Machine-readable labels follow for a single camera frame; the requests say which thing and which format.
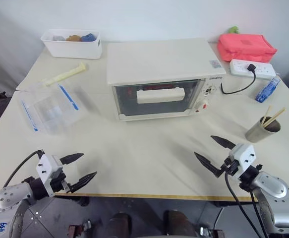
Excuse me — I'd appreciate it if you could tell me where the clear box with blue latches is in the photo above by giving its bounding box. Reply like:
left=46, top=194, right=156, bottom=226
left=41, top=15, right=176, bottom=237
left=18, top=82, right=86, bottom=135

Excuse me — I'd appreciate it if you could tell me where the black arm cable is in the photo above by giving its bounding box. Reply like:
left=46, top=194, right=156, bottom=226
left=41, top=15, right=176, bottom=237
left=224, top=171, right=269, bottom=238
left=2, top=149, right=44, bottom=188

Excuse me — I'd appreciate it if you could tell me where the pink fabric bag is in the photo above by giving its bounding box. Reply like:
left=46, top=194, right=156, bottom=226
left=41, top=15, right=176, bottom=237
left=217, top=33, right=278, bottom=63

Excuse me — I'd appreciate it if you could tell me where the metal cup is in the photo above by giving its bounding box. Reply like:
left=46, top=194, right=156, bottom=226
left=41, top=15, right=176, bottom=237
left=244, top=116, right=282, bottom=143

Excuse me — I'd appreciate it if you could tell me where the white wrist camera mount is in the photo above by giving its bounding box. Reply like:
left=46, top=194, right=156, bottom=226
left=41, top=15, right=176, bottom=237
left=228, top=143, right=256, bottom=180
left=35, top=154, right=64, bottom=198

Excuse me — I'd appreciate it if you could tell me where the pale yellow plastic syringe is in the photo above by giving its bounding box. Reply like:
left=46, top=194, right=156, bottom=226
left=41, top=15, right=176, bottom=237
left=38, top=62, right=88, bottom=87

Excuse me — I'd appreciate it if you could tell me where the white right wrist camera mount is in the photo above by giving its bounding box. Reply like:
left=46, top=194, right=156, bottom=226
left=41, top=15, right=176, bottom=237
left=228, top=143, right=256, bottom=180

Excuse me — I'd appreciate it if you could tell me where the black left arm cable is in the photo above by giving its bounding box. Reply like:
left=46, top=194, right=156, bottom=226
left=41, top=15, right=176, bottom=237
left=2, top=149, right=44, bottom=188

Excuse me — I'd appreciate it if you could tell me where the white power strip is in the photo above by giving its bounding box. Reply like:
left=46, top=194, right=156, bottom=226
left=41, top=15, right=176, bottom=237
left=229, top=59, right=277, bottom=80

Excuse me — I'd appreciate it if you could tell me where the white toaster oven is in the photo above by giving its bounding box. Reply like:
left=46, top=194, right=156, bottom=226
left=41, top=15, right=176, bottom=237
left=106, top=37, right=227, bottom=122

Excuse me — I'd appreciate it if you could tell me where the white plastic bin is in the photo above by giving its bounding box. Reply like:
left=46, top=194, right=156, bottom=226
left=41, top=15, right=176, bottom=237
left=40, top=29, right=103, bottom=60

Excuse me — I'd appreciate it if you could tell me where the glass oven door with handle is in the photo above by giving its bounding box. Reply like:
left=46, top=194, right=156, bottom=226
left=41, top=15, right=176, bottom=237
left=112, top=78, right=204, bottom=118

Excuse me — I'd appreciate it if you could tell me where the black power cable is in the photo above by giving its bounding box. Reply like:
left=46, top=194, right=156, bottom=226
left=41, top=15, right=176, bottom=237
left=220, top=64, right=258, bottom=95

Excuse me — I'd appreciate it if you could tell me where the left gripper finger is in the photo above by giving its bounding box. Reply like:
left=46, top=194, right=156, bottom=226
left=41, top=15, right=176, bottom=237
left=59, top=153, right=85, bottom=165
left=69, top=171, right=98, bottom=194

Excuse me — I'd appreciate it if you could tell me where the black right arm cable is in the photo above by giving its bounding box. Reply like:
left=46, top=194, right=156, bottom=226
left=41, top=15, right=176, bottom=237
left=224, top=171, right=269, bottom=238

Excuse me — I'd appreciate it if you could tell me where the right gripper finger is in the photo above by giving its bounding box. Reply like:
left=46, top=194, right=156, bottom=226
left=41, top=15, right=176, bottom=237
left=210, top=135, right=234, bottom=150
left=194, top=151, right=226, bottom=178

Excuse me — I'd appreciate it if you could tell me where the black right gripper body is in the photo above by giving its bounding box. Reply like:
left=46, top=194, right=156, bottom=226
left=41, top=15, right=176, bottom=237
left=222, top=158, right=240, bottom=176

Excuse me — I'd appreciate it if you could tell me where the wooden chopstick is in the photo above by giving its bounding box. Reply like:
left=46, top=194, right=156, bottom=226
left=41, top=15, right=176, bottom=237
left=261, top=105, right=273, bottom=126
left=264, top=107, right=287, bottom=128

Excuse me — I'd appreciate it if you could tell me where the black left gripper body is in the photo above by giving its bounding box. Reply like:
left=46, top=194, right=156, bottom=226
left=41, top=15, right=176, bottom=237
left=49, top=172, right=73, bottom=196

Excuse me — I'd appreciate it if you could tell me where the dark rounded shape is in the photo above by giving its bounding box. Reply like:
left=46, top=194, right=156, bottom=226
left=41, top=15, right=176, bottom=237
left=163, top=209, right=197, bottom=238
left=108, top=212, right=132, bottom=238

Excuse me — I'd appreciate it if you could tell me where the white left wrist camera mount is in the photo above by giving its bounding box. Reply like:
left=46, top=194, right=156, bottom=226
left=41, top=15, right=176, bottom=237
left=35, top=154, right=64, bottom=198

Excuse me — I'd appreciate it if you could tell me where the blue carton box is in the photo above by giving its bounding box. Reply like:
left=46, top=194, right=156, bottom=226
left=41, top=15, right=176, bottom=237
left=255, top=77, right=280, bottom=103

